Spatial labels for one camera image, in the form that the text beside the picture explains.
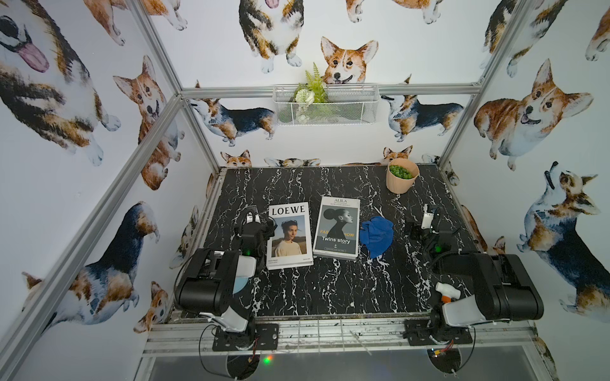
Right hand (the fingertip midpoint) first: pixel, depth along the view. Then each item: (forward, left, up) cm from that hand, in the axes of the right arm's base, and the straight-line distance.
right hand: (417, 215), depth 93 cm
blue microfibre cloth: (-5, +16, -5) cm, 17 cm away
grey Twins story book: (-3, +31, -4) cm, 32 cm away
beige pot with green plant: (+19, +3, +3) cm, 20 cm away
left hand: (0, +63, +1) cm, 63 cm away
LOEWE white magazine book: (-10, +49, -3) cm, 51 cm away
